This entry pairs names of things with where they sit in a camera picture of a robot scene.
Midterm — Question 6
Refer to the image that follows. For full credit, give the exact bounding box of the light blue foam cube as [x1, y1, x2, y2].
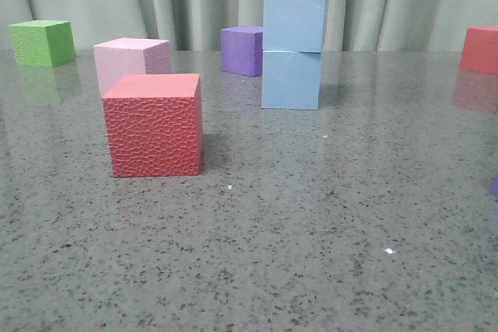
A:
[261, 51, 321, 110]
[263, 0, 329, 53]

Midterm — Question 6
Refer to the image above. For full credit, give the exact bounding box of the red textured foam cube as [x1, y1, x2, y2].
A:
[102, 73, 203, 177]

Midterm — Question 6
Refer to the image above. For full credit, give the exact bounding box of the purple foam cube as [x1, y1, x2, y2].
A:
[220, 26, 263, 77]

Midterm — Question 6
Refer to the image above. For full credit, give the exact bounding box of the pink foam cube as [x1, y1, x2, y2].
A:
[93, 37, 172, 96]

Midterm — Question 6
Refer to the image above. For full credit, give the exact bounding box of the green foam cube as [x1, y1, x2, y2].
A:
[9, 20, 75, 67]

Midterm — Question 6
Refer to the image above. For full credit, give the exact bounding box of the purple cube at right edge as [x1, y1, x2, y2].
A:
[492, 173, 498, 196]

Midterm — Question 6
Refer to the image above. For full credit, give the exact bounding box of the red foam cube far right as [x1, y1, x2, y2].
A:
[460, 24, 498, 75]

